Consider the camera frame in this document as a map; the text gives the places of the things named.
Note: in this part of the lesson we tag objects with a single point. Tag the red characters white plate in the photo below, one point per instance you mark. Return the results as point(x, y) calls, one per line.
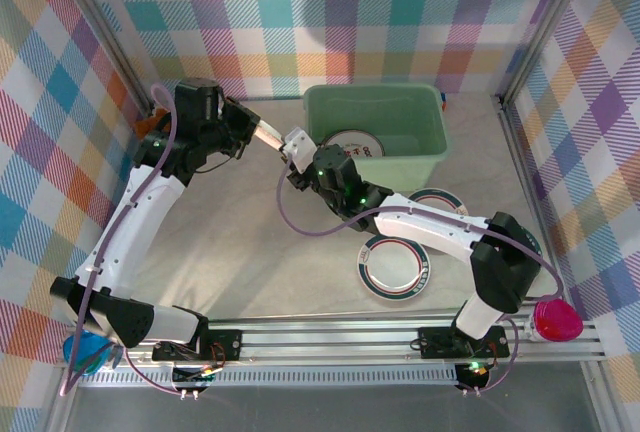
point(360, 144)

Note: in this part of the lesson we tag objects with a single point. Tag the green translucent plastic bin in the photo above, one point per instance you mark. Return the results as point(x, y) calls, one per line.
point(400, 117)

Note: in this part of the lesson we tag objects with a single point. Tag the green red ringed white plate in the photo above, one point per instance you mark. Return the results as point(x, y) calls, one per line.
point(440, 197)
point(390, 272)

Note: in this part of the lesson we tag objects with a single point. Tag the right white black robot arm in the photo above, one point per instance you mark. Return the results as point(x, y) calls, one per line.
point(430, 227)

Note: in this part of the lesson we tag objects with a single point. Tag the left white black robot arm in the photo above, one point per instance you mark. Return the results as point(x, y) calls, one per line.
point(135, 232)

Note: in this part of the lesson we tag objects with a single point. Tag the brown plush toy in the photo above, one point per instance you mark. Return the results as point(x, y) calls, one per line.
point(145, 126)

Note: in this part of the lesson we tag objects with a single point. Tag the blue translucent plastic dome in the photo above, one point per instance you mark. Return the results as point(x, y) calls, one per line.
point(85, 359)

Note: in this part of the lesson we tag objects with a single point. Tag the pink translucent plastic dome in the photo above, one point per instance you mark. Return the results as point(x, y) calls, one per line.
point(557, 322)

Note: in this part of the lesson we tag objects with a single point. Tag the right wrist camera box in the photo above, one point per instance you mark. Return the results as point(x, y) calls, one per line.
point(301, 147)

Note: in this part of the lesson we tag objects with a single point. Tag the aluminium frame post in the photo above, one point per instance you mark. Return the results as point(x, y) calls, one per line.
point(107, 37)
point(545, 27)

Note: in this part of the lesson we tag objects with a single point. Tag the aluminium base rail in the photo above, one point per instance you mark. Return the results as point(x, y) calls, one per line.
point(325, 337)

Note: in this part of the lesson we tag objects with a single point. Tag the aluminium side rail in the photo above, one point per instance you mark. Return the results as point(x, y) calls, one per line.
point(520, 152)

